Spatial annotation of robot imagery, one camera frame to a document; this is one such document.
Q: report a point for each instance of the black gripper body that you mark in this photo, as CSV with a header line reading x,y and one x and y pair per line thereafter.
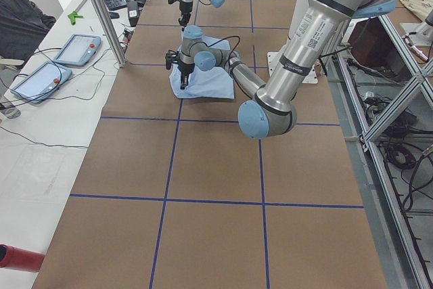
x,y
185,69
185,8

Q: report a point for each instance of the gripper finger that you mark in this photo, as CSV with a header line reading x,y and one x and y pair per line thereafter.
x,y
181,21
182,81
186,80
186,20

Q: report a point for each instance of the light blue t-shirt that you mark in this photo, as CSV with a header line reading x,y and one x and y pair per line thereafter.
x,y
208,79

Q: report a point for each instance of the black power adapter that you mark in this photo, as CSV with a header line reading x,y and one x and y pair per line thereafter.
x,y
133,12

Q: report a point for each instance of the far blue teach pendant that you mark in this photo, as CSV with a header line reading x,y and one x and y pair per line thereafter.
x,y
78,50

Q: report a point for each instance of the blue teach pendant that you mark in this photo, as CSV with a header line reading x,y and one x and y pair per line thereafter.
x,y
78,50
40,84

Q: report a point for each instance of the green plastic clamp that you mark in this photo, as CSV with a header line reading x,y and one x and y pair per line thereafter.
x,y
73,17

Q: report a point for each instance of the near blue teach pendant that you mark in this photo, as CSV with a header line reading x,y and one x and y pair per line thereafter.
x,y
40,84

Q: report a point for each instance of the black bag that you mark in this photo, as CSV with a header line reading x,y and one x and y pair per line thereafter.
x,y
23,27

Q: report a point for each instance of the red cylinder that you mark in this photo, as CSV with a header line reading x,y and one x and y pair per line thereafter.
x,y
20,260

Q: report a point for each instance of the aluminium frame post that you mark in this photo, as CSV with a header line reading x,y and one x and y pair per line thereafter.
x,y
110,33

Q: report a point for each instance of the aluminium truss frame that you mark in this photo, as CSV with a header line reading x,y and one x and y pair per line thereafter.
x,y
384,94

